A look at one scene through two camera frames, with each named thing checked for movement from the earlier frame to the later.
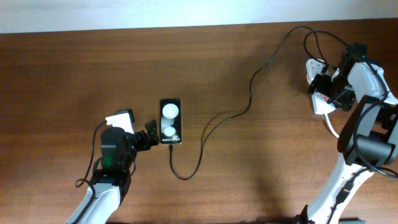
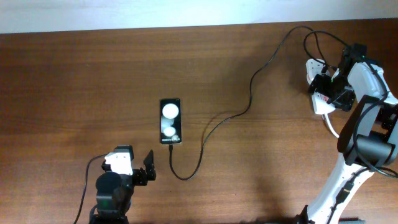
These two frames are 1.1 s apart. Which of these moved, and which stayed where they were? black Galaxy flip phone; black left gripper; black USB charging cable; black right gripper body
Moved: black left gripper
Stayed: black Galaxy flip phone; black USB charging cable; black right gripper body
